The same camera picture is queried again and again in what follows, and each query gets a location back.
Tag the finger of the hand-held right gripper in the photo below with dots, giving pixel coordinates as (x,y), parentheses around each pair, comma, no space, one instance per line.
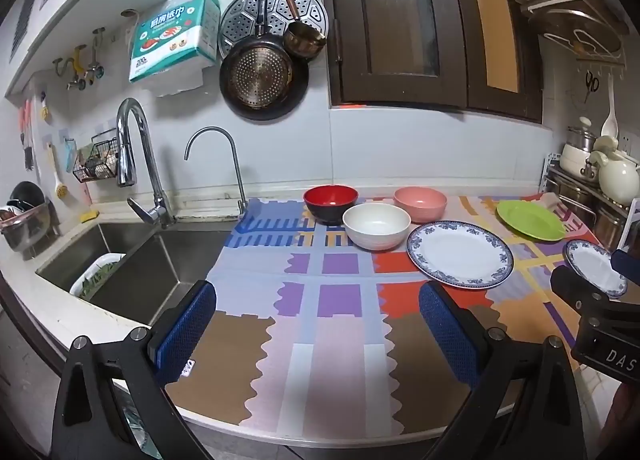
(627,265)
(570,285)

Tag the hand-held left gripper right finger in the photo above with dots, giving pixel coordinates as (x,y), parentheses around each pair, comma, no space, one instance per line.
(445,325)

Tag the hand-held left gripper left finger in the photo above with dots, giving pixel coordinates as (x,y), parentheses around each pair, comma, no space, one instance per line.
(187,325)

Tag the small blue-rimmed white plate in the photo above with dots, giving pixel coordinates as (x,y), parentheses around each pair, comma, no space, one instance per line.
(590,262)

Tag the large blue-rimmed white plate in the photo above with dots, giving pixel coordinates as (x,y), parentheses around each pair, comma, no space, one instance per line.
(460,254)

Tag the green plate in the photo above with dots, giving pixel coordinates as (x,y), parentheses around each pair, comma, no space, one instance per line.
(530,220)

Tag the white bowl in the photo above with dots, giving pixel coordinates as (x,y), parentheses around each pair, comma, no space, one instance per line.
(375,227)

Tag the pink bowl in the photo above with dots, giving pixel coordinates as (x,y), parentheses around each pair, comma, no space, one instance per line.
(420,202)

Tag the red and black bowl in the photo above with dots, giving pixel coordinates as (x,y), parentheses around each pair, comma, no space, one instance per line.
(330,200)

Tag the copper-bottom steel pot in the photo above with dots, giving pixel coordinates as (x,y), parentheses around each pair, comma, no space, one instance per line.
(610,225)

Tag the stainless steel sink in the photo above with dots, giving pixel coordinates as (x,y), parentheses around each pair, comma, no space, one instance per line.
(150,265)

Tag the stainless steel pot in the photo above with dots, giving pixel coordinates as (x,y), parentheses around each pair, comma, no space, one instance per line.
(570,200)

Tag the cream teapot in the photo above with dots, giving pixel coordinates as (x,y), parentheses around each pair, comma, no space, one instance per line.
(617,175)

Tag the white basket with greens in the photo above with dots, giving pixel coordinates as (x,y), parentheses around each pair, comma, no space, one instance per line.
(92,277)

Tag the corner pot rack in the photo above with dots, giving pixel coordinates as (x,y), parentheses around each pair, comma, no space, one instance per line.
(547,170)

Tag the cream pot with steel lid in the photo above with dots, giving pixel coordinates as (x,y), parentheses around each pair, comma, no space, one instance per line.
(577,155)

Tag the colourful patterned table mat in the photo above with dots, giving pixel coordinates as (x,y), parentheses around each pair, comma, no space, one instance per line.
(320,315)

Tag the white ladle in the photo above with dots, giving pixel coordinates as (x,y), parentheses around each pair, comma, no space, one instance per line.
(610,120)

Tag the yellow sponge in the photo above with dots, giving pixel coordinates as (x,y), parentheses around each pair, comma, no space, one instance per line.
(91,215)

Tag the chrome pull-down faucet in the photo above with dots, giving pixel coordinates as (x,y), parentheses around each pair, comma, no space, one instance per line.
(150,160)

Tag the slim gooseneck faucet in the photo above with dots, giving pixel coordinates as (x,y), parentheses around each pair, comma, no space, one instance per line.
(235,160)

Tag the hanging scissors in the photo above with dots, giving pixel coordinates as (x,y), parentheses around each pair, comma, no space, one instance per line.
(592,85)

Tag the steel dish drainer basket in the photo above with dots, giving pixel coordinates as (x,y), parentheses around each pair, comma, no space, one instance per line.
(25,230)

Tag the yellow dish brush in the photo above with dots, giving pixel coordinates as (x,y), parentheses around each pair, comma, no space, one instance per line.
(60,185)

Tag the orange hanging brush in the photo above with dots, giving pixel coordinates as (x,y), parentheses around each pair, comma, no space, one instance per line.
(26,140)

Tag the wooden cutting boards rack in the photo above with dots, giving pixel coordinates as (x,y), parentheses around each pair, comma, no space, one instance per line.
(565,15)

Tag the black frying pan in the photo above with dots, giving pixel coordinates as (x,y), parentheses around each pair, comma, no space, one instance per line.
(260,75)

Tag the teal paper towel pack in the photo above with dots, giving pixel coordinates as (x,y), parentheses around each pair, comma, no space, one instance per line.
(175,35)

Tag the small copper saucepan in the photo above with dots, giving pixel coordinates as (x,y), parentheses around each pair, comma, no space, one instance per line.
(305,40)

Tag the round metal steamer rack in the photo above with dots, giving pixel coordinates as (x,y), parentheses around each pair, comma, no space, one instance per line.
(310,5)

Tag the white wall socket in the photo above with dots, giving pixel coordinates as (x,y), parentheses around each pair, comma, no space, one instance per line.
(626,142)

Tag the metal wall tap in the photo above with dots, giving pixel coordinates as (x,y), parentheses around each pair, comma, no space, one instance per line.
(95,67)

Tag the dark wooden window frame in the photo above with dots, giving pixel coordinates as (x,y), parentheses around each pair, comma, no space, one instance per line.
(350,15)

